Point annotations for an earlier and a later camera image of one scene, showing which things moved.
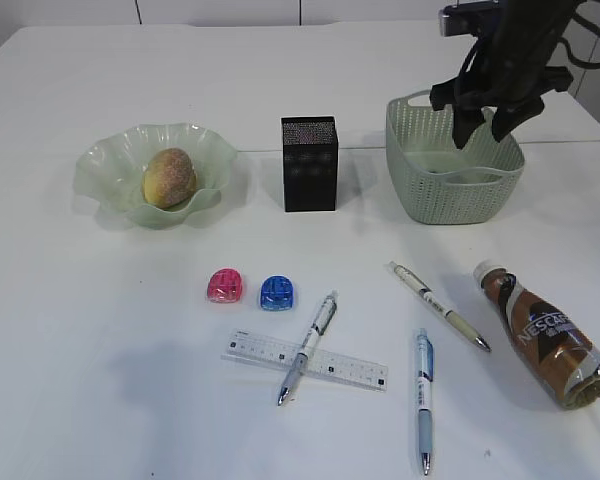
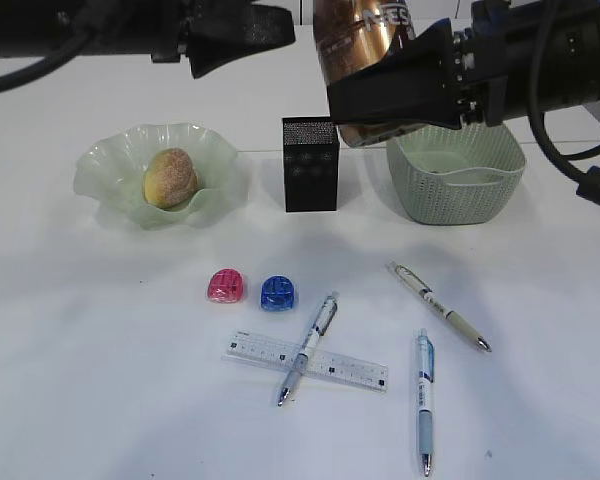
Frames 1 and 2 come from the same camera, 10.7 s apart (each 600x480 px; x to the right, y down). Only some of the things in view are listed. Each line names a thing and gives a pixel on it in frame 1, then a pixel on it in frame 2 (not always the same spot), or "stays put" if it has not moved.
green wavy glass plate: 109,171 stays put
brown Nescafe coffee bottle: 562,357 → 354,34
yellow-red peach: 169,178 stays put
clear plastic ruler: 281,355 stays put
